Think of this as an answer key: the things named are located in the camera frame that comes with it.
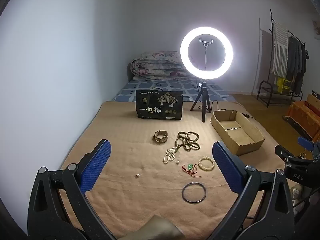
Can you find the pale crumpled cloth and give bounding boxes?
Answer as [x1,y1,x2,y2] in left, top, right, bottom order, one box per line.
[291,185,304,215]

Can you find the blue patterned bedsheet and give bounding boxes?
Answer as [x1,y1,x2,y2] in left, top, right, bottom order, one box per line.
[110,79,237,103]

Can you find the phone holder on rod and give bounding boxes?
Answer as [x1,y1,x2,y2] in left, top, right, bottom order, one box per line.
[198,37,215,71]

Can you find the green pendant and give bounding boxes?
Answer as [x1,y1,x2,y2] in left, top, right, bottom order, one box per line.
[182,163,202,178]

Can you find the white pearl necklace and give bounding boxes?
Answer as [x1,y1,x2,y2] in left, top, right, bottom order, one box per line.
[163,147,178,165]

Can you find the white fringed scarf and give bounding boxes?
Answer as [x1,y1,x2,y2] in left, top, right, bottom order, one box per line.
[271,21,289,77]

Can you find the wooden board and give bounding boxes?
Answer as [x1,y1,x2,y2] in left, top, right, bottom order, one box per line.
[306,93,320,110]

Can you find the dark hanging clothes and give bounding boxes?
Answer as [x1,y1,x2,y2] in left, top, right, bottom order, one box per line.
[286,36,308,93]

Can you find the cream bead bracelet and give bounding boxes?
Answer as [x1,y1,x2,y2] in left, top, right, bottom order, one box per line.
[198,156,215,170]

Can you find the cardboard box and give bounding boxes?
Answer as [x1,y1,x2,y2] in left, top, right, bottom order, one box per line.
[210,110,265,156]

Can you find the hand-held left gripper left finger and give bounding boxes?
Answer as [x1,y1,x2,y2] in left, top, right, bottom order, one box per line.
[27,139,117,240]

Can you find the black tripod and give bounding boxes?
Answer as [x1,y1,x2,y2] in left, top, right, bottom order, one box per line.
[190,80,212,123]

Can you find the dark metal bangle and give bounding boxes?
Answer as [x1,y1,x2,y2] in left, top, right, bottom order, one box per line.
[182,182,207,203]

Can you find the brown wooden bead necklace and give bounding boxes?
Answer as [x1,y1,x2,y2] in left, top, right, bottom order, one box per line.
[176,131,201,152]

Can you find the black clothes rack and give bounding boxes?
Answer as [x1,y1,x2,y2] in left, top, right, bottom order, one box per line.
[257,9,309,108]

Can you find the folded floral quilt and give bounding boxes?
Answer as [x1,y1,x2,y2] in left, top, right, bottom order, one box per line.
[131,51,190,82]

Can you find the white ring light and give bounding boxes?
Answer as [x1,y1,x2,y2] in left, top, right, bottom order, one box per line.
[180,26,233,78]

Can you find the beige cloth fold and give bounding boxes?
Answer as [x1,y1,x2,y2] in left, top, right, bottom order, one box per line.
[120,214,185,240]

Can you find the black snack bag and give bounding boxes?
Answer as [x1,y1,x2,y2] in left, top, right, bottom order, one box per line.
[136,90,184,120]

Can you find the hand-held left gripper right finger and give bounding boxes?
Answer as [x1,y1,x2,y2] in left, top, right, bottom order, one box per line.
[207,141,297,240]

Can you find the black power cable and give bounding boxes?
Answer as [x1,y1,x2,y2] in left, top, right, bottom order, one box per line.
[197,100,252,119]

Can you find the wristwatch with woven strap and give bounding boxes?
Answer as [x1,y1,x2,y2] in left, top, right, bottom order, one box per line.
[153,130,168,144]

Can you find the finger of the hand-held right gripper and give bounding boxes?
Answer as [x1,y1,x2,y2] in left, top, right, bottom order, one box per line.
[297,136,320,156]
[274,145,301,167]

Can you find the yellow box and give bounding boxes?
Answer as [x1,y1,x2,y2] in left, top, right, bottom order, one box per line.
[275,77,293,93]

